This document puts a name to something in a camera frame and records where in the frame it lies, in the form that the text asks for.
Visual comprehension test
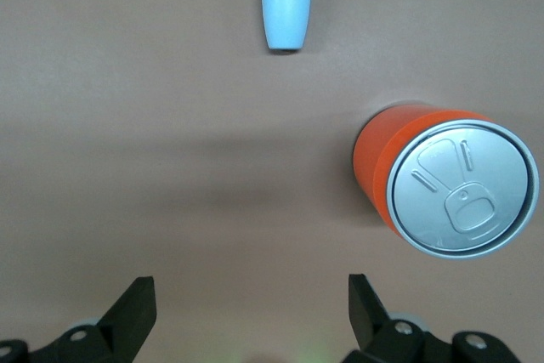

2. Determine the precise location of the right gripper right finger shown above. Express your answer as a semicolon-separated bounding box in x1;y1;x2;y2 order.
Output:
343;273;519;363

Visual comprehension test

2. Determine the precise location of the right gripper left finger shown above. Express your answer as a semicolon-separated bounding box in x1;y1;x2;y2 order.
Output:
0;276;157;363

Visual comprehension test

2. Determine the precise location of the brown table mat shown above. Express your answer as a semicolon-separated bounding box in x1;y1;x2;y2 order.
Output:
0;0;544;363

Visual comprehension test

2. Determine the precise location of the orange can-shaped container silver lid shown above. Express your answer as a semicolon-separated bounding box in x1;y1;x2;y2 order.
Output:
351;101;535;261

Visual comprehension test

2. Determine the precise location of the light blue plastic cup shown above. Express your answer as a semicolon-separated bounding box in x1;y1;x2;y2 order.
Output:
259;0;315;54

